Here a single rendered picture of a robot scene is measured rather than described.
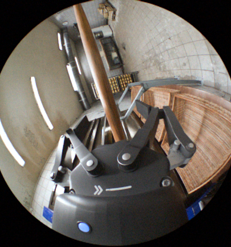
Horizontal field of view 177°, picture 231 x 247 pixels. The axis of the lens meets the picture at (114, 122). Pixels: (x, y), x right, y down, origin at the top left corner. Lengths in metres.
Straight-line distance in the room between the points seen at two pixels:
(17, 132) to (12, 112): 0.32
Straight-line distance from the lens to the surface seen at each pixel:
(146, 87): 0.57
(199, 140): 0.76
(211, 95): 0.63
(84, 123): 0.18
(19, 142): 1.45
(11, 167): 1.44
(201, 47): 1.30
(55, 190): 1.10
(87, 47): 0.19
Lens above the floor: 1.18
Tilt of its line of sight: 4 degrees up
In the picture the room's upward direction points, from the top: 106 degrees counter-clockwise
